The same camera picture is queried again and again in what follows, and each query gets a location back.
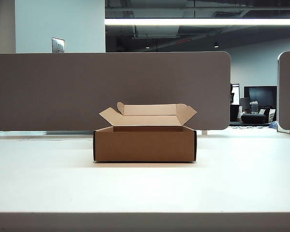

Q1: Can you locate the open brown cardboard box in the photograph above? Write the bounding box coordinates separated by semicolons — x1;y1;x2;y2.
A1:
92;101;198;163

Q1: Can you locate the monitor with white screen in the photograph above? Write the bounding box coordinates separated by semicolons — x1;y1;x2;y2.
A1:
230;83;240;104

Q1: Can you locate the metal wall switch plate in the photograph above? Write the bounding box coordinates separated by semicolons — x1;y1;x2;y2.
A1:
51;37;65;53

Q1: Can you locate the large black screen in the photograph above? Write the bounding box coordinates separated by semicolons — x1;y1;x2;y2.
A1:
244;86;278;114

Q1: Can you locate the black round ottoman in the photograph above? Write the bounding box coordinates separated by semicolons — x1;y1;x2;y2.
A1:
241;113;267;124

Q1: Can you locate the long linear ceiling light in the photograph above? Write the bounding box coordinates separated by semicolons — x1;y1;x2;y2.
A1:
104;18;290;26

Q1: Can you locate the wide grey desk partition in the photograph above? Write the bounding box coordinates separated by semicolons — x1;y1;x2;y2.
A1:
0;51;232;132

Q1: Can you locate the grey office chair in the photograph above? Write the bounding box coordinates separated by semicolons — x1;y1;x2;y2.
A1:
240;97;251;113

